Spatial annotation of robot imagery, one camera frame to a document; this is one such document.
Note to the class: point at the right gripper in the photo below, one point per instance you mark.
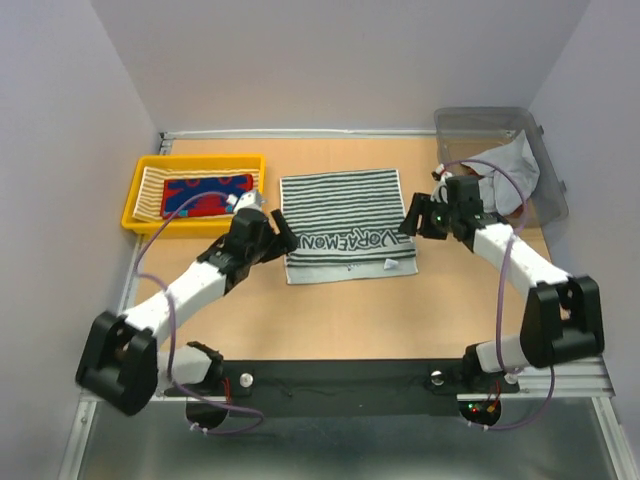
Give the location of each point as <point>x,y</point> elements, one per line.
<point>420,205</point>

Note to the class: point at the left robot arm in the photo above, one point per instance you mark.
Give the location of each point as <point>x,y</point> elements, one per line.
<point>128,357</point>

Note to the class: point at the turquoise red patterned towel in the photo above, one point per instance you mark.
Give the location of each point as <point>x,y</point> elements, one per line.
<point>196,197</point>

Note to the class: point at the yellow plastic tray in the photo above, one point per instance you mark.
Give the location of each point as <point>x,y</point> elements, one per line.
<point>203,227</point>

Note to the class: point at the aluminium frame rail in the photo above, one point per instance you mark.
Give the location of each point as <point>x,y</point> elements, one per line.
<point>578,379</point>

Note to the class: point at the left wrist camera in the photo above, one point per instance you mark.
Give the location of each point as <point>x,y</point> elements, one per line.
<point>251,199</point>

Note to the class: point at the brown cloth in bin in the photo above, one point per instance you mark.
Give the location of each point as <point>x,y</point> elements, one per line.
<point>498,194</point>

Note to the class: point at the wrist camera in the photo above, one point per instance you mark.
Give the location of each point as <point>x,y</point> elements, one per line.
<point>441,175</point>
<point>251,199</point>

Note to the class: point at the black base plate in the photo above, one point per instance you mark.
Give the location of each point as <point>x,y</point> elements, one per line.
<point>332,388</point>

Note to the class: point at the grey plastic bin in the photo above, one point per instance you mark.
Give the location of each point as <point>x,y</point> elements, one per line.
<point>463,132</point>

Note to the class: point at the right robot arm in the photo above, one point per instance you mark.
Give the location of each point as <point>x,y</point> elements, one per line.
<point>562,320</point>

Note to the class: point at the black white striped towel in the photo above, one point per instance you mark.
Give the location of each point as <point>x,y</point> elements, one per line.
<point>347,224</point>

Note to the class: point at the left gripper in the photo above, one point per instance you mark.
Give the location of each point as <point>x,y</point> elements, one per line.
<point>289,241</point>

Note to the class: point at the light grey cloth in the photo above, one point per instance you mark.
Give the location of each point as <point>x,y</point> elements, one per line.
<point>514,160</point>

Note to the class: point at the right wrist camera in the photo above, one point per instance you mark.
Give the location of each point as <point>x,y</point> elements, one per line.
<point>441,175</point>

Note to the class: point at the yellow striped towel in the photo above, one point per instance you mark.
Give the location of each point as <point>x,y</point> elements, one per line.
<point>148,201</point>

